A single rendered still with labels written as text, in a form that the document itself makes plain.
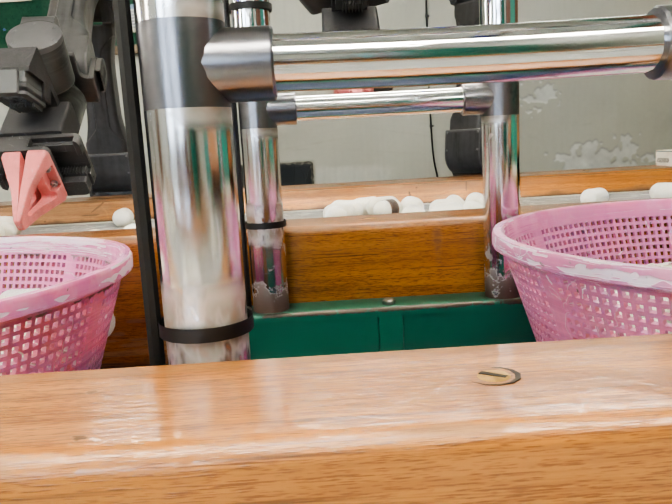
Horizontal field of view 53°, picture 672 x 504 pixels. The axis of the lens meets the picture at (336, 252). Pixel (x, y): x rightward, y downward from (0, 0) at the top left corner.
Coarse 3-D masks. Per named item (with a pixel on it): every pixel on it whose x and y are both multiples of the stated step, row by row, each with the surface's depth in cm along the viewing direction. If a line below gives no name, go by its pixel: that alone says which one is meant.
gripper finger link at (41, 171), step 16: (0, 144) 70; (16, 144) 70; (0, 160) 70; (32, 160) 69; (48, 160) 70; (32, 176) 68; (48, 176) 72; (32, 192) 69; (48, 192) 72; (64, 192) 74; (32, 208) 70; (48, 208) 72
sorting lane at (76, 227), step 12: (624, 192) 80; (636, 192) 81; (648, 192) 80; (528, 204) 74; (540, 204) 73; (288, 216) 75; (300, 216) 75; (312, 216) 74; (36, 228) 77; (48, 228) 76; (60, 228) 76; (72, 228) 75; (84, 228) 74; (96, 228) 74; (108, 228) 73; (120, 228) 72
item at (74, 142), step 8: (16, 136) 71; (24, 136) 71; (32, 136) 71; (40, 136) 71; (48, 136) 71; (56, 136) 71; (64, 136) 71; (72, 136) 71; (80, 136) 72; (32, 144) 71; (40, 144) 71; (48, 144) 71; (56, 144) 71; (64, 144) 71; (72, 144) 71; (80, 144) 72; (56, 152) 73; (64, 152) 73; (72, 152) 73; (80, 152) 72; (56, 160) 73; (64, 160) 73; (72, 160) 74; (80, 160) 74; (88, 160) 74; (0, 168) 74; (88, 168) 75; (0, 176) 74; (0, 184) 75; (8, 184) 75
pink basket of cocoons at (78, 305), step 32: (32, 256) 43; (64, 256) 41; (96, 256) 39; (128, 256) 33; (0, 288) 43; (32, 288) 42; (64, 288) 26; (96, 288) 28; (0, 320) 24; (32, 320) 25; (64, 320) 27; (96, 320) 30; (0, 352) 25; (64, 352) 28; (96, 352) 31
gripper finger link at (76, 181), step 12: (12, 156) 69; (12, 168) 69; (60, 168) 74; (72, 168) 74; (84, 168) 74; (12, 180) 68; (72, 180) 74; (84, 180) 73; (12, 192) 68; (36, 192) 73; (72, 192) 74; (84, 192) 75; (12, 204) 67
